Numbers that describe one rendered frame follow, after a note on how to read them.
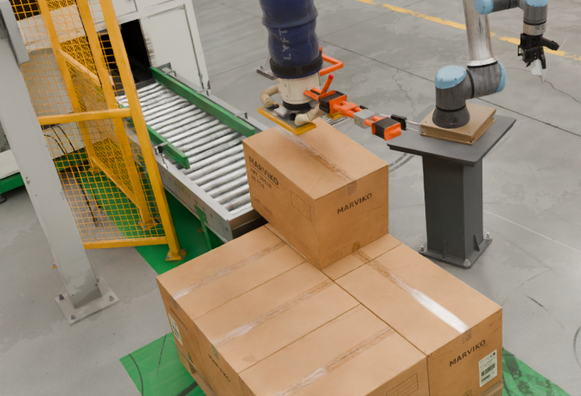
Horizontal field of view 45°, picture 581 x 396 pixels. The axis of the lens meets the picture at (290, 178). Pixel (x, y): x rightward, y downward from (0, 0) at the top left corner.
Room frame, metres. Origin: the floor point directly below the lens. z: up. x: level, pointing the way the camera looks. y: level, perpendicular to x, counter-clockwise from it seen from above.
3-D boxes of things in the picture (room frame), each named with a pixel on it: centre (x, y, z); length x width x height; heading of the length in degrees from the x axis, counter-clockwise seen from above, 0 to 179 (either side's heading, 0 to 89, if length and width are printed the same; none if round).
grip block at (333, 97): (2.65, -0.22, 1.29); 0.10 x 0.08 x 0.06; 118
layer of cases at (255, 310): (2.39, -0.02, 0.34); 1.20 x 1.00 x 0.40; 28
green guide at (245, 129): (4.61, 0.52, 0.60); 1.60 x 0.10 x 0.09; 28
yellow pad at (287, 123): (2.83, -0.02, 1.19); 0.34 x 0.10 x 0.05; 28
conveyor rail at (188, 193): (4.02, 0.87, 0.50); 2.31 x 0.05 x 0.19; 28
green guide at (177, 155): (4.36, 0.99, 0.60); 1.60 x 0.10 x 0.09; 28
